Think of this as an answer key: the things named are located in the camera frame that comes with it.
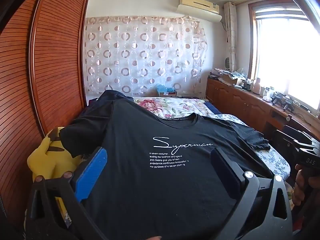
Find beige window curtain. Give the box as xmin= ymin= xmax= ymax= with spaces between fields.
xmin=223 ymin=1 xmax=237 ymax=73

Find wooden cabinet counter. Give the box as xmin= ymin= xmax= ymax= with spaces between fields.
xmin=205 ymin=76 xmax=320 ymax=140

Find wooden louvered wardrobe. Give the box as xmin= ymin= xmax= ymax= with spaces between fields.
xmin=0 ymin=0 xmax=91 ymax=230

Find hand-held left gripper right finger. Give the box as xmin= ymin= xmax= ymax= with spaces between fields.
xmin=210 ymin=147 xmax=293 ymax=240

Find black printed t-shirt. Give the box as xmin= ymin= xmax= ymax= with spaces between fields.
xmin=59 ymin=99 xmax=274 ymax=240

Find wall air conditioner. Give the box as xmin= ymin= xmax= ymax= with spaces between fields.
xmin=177 ymin=0 xmax=222 ymax=22

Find folded navy clothes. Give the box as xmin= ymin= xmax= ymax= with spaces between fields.
xmin=85 ymin=89 xmax=137 ymax=120

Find pile of papers and bags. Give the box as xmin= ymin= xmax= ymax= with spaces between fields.
xmin=209 ymin=67 xmax=247 ymax=85

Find wooden framed window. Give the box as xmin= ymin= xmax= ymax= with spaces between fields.
xmin=247 ymin=0 xmax=320 ymax=113

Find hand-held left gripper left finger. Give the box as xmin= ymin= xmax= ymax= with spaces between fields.
xmin=26 ymin=147 xmax=108 ymax=240

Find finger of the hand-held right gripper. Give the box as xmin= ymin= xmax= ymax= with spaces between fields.
xmin=271 ymin=129 xmax=297 ymax=160

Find circle-patterned sheer curtain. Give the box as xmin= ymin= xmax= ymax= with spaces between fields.
xmin=84 ymin=16 xmax=208 ymax=98

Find person's right hand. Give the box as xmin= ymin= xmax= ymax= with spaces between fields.
xmin=292 ymin=164 xmax=316 ymax=207

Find blue plastic bag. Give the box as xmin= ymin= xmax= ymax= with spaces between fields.
xmin=156 ymin=84 xmax=175 ymax=94

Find yellow plush toy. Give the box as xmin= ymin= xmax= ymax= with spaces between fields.
xmin=27 ymin=127 xmax=84 ymax=228

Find blue floral bed sheet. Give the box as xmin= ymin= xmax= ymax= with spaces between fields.
xmin=215 ymin=114 xmax=292 ymax=180

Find white plastic container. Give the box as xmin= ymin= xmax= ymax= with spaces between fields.
xmin=262 ymin=87 xmax=274 ymax=102

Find navy blanket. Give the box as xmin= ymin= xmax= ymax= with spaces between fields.
xmin=180 ymin=97 xmax=223 ymax=115

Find pink floral quilt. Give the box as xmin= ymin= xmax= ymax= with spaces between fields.
xmin=132 ymin=96 xmax=213 ymax=119

